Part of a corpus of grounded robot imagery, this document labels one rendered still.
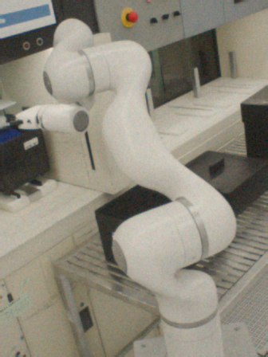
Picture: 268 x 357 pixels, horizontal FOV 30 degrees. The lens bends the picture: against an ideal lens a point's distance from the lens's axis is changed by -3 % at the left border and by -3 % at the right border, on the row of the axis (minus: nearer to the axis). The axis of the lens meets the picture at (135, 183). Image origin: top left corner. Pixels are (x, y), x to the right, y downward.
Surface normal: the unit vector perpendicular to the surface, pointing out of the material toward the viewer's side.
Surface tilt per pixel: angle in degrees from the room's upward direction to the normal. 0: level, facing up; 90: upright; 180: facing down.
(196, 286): 31
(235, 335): 0
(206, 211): 36
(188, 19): 90
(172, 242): 63
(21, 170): 94
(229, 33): 90
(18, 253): 90
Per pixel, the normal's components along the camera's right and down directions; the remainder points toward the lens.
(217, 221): 0.32, -0.20
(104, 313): 0.74, 0.16
